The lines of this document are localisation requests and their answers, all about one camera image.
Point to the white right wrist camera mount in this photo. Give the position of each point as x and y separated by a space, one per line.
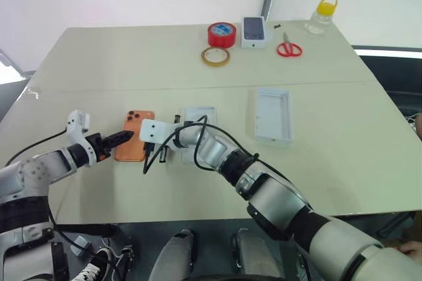
155 131

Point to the white phone box base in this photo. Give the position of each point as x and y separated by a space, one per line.
201 112

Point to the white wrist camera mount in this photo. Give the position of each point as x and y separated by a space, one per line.
155 131
76 124

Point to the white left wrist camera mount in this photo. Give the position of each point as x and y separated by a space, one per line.
76 124

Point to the white phone box lid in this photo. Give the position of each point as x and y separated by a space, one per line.
273 116

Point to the small grey block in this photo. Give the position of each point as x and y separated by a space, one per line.
81 245

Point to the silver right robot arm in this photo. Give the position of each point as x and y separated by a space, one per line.
280 202

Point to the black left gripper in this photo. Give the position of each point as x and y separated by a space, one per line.
99 149

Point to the orange smartphone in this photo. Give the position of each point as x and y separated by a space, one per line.
132 144

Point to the bare person hand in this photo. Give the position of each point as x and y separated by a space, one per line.
410 248

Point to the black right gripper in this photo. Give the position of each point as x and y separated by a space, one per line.
149 149

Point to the red tape roll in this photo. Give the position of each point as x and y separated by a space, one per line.
221 35

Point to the clear tape scrap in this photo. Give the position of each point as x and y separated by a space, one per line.
34 92

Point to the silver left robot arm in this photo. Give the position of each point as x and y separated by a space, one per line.
33 172

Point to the phone box with printed phone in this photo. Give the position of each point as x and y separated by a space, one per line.
254 32

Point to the black and white sneaker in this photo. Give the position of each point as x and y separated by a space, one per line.
94 264

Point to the clear jar with yellow lid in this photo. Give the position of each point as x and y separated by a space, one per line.
321 17

